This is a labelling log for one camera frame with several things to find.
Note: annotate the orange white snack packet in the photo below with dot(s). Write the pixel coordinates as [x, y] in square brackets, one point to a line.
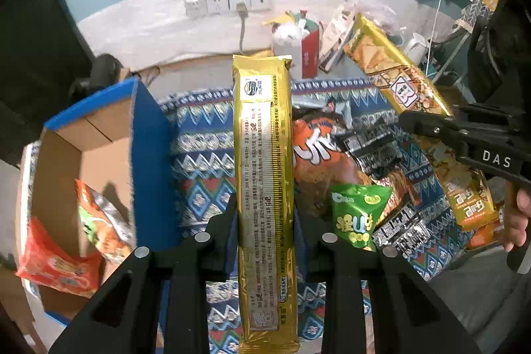
[103, 224]

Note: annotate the green snack bag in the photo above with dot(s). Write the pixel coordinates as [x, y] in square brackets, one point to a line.
[355, 211]

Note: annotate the white kettle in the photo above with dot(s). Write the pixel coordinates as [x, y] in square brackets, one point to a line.
[416, 48]

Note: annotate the white wall socket strip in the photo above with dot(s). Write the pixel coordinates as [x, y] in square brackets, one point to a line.
[200, 8]

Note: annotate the gold cracker bag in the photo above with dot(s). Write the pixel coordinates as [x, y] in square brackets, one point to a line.
[408, 90]

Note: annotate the black snack bag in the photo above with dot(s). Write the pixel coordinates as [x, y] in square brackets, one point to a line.
[377, 154]

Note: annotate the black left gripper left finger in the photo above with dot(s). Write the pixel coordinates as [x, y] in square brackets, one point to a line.
[123, 315]

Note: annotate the blue cardboard box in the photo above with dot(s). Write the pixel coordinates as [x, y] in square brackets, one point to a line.
[117, 141]

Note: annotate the long gold biscuit pack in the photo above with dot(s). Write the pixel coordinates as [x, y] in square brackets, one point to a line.
[265, 201]

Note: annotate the patterned blue tablecloth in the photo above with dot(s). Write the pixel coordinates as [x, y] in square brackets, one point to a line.
[474, 286]

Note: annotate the black camera on box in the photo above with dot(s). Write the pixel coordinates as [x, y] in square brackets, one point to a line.
[105, 72]

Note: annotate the white wooden crate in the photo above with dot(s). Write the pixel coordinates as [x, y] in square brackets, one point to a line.
[335, 35]

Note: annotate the red noodle packet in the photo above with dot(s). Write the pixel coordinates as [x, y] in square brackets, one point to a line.
[46, 264]

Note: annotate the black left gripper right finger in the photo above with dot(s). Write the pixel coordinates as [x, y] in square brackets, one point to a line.
[408, 316]

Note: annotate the person's right hand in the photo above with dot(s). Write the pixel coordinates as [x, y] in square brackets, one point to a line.
[517, 212]

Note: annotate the orange black chip bag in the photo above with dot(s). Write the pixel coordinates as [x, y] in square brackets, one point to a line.
[318, 161]

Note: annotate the red white paper bag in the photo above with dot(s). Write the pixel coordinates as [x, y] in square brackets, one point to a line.
[297, 34]

